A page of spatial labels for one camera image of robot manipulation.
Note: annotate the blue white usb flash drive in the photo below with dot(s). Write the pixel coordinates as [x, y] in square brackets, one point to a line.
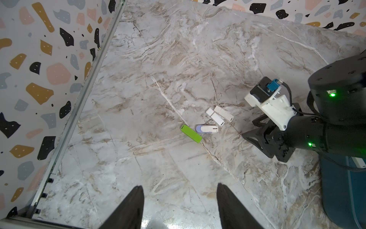
[206, 129]

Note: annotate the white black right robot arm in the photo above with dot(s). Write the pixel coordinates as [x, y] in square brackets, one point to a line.
[335, 123]

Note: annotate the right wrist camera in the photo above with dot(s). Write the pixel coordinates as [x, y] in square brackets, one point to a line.
[267, 97]

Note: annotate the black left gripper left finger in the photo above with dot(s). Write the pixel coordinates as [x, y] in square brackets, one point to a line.
[129, 214]

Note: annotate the teal plastic storage box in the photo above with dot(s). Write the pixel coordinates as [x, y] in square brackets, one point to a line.
[343, 195]

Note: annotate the green usb flash drive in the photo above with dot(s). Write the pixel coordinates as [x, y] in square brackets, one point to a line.
[191, 133]

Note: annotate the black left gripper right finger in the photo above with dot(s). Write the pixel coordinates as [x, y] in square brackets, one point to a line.
[233, 214]

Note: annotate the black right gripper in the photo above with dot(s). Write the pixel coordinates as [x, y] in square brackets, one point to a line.
[303, 132]

